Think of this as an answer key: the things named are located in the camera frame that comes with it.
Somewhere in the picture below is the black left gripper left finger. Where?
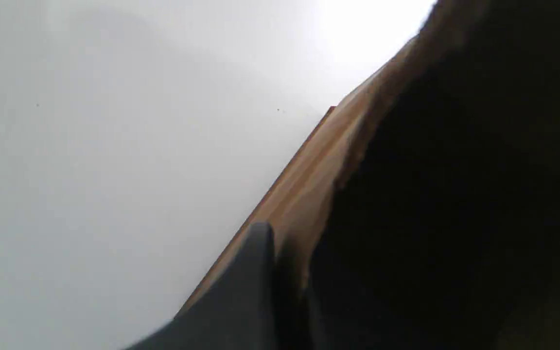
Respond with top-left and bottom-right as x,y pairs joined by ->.
131,222 -> 278,350

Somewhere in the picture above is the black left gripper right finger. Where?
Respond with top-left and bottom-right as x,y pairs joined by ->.
273,239 -> 332,350

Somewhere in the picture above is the brown paper bag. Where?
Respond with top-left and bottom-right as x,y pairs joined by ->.
175,0 -> 560,350

